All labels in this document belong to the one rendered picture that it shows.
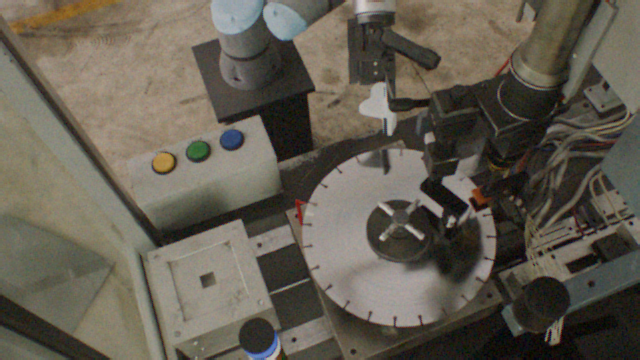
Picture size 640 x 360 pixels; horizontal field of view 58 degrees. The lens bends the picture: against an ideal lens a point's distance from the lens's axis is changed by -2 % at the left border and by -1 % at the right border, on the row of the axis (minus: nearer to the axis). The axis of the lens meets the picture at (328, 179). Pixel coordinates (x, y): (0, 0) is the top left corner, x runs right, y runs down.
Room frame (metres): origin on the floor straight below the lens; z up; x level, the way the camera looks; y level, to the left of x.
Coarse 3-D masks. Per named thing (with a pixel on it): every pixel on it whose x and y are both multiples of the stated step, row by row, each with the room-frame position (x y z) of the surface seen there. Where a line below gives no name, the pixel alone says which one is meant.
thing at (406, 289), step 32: (352, 160) 0.54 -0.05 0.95; (384, 160) 0.54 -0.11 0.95; (416, 160) 0.53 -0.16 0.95; (320, 192) 0.48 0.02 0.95; (352, 192) 0.48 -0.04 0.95; (384, 192) 0.47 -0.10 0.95; (416, 192) 0.47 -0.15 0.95; (320, 224) 0.42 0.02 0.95; (352, 224) 0.41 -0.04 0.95; (448, 224) 0.40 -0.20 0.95; (480, 224) 0.40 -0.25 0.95; (320, 256) 0.36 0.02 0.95; (352, 256) 0.36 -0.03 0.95; (448, 256) 0.34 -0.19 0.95; (480, 256) 0.34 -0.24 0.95; (352, 288) 0.30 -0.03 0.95; (384, 288) 0.30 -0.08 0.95; (416, 288) 0.29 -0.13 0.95; (448, 288) 0.29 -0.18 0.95; (480, 288) 0.28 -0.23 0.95; (384, 320) 0.24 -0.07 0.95; (416, 320) 0.24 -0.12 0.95
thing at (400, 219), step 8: (416, 200) 0.43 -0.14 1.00; (384, 208) 0.42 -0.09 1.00; (408, 208) 0.41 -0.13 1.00; (392, 216) 0.40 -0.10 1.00; (400, 216) 0.40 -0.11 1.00; (408, 216) 0.40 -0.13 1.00; (392, 224) 0.39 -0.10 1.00; (400, 224) 0.38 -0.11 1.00; (408, 224) 0.38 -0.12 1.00; (384, 232) 0.37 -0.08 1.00; (416, 232) 0.37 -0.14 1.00
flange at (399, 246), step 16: (400, 208) 0.43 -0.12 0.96; (416, 208) 0.43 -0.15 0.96; (368, 224) 0.41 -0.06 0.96; (384, 224) 0.40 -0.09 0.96; (416, 224) 0.40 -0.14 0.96; (368, 240) 0.38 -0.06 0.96; (384, 240) 0.38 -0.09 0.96; (400, 240) 0.37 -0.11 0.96; (416, 240) 0.37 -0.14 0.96; (384, 256) 0.35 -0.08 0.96; (400, 256) 0.35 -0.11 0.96; (416, 256) 0.35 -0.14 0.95
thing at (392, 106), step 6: (390, 102) 0.47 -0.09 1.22; (396, 102) 0.47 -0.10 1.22; (402, 102) 0.47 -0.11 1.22; (408, 102) 0.47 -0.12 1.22; (414, 102) 0.47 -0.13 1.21; (420, 102) 0.47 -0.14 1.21; (426, 102) 0.47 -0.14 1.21; (390, 108) 0.46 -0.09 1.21; (396, 108) 0.46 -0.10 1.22; (402, 108) 0.46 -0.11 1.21; (408, 108) 0.46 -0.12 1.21
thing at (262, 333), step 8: (248, 320) 0.20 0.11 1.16; (256, 320) 0.20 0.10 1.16; (264, 320) 0.20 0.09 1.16; (240, 328) 0.19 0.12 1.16; (248, 328) 0.19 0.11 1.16; (256, 328) 0.19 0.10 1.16; (264, 328) 0.19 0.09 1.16; (272, 328) 0.19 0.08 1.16; (240, 336) 0.18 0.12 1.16; (248, 336) 0.18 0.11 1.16; (256, 336) 0.18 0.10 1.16; (264, 336) 0.18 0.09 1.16; (272, 336) 0.18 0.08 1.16; (240, 344) 0.17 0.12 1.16; (248, 344) 0.17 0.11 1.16; (256, 344) 0.17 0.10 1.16; (264, 344) 0.17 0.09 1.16; (272, 344) 0.17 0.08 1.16; (248, 352) 0.16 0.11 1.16; (256, 352) 0.16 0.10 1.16; (264, 352) 0.16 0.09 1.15; (272, 352) 0.17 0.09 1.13
